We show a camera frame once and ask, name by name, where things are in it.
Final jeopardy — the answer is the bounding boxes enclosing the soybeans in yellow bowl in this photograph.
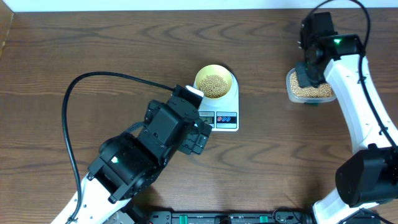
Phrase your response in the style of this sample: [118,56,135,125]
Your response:
[199,75,229,98]

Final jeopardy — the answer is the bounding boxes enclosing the white digital kitchen scale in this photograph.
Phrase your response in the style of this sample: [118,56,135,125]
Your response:
[199,75,239,132]

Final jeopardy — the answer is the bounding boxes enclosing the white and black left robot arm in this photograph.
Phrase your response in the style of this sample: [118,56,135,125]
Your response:
[54,85,211,223]

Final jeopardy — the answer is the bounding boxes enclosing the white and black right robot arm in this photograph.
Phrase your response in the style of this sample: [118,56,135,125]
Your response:
[300,11,397,223]

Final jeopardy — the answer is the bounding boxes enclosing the black mounting rail with clamps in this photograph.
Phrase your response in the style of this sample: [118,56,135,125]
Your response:
[138,208,317,224]

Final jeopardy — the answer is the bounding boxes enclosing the yellow plastic bowl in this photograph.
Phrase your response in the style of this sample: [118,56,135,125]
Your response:
[195,65,233,99]

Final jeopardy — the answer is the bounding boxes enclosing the clear plastic container of soybeans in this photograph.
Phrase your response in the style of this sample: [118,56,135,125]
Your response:
[286,68,336,103]

